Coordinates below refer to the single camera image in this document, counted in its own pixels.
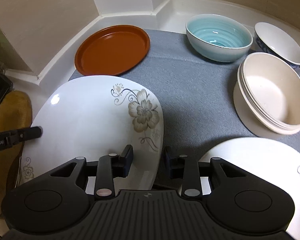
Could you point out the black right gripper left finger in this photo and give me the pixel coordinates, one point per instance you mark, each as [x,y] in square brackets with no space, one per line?
[109,167]

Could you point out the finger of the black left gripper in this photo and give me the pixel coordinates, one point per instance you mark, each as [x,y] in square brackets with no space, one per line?
[20,136]

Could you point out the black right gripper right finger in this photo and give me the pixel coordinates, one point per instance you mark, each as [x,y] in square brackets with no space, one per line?
[185,168]

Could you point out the white floral square plate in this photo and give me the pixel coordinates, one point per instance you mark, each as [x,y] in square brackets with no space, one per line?
[93,116]

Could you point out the cream bowls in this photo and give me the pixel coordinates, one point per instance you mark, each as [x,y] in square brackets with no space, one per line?
[267,96]

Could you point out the brown round plate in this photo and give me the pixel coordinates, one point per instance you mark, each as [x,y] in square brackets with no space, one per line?
[112,51]

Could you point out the teal ribbed ceramic bowl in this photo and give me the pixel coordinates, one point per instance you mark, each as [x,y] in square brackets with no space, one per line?
[218,38]

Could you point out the blue patterned white bowl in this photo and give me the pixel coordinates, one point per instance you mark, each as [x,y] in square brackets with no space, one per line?
[273,40]

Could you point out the tan wooden board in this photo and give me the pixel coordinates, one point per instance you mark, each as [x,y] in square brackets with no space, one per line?
[15,114]

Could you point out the grey fabric mat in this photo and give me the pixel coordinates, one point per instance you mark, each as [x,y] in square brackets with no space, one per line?
[195,93]

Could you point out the white floral plate right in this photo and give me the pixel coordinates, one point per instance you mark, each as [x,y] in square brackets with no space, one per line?
[268,159]

